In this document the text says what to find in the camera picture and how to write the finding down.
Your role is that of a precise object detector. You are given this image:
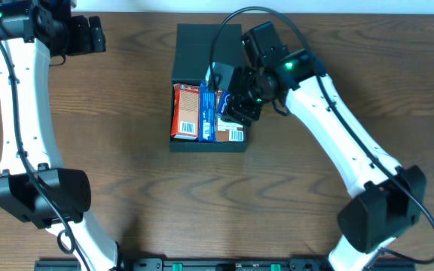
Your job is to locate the blue eclipse mints pack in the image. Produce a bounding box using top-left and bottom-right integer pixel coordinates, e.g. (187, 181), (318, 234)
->
(216, 90), (231, 118)

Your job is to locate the brown white small carton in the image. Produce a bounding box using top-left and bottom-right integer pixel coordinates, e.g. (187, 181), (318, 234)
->
(215, 88), (246, 143)

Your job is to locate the blue snack bar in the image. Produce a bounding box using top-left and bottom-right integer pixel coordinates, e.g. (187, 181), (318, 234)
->
(199, 81), (216, 142)

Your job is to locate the orange red cardboard box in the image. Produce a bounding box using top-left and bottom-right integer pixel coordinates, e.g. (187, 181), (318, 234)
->
(170, 84), (200, 141)

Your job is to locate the black gift box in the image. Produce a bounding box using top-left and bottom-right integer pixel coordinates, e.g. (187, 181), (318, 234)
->
(169, 23), (247, 153)

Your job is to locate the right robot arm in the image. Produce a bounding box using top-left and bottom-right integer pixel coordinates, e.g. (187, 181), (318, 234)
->
(206, 22), (426, 270)

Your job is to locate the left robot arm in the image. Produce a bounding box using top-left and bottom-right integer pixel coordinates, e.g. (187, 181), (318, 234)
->
(0, 0), (121, 270)

